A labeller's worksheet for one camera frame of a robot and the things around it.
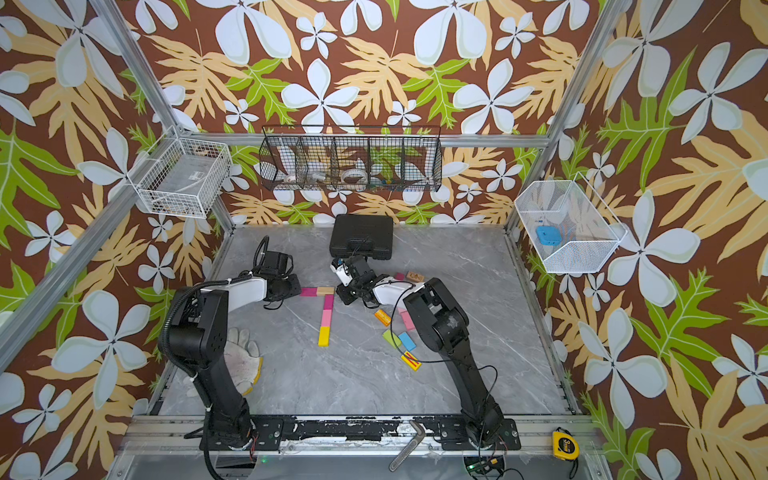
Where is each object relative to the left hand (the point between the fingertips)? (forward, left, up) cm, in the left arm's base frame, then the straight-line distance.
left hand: (295, 283), depth 102 cm
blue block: (-21, -38, 0) cm, 43 cm away
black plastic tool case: (+20, -21, +3) cm, 29 cm away
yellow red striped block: (-27, -39, 0) cm, 47 cm away
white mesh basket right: (+3, -84, +26) cm, 88 cm away
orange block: (-13, -31, 0) cm, 33 cm away
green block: (-20, -33, +1) cm, 39 cm away
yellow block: (-19, -12, 0) cm, 23 cm away
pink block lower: (-15, -39, 0) cm, 42 cm away
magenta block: (-2, -5, -2) cm, 6 cm away
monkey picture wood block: (+3, -42, 0) cm, 42 cm away
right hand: (-1, -15, -1) cm, 16 cm away
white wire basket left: (+15, +28, +33) cm, 46 cm away
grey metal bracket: (-49, -37, 0) cm, 61 cm away
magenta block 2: (-7, -12, -1) cm, 14 cm away
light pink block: (-13, -12, -1) cm, 17 cm away
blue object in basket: (0, -77, +25) cm, 81 cm away
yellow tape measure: (-48, -74, +2) cm, 88 cm away
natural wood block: (-2, -11, -1) cm, 11 cm away
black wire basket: (+30, -20, +30) cm, 47 cm away
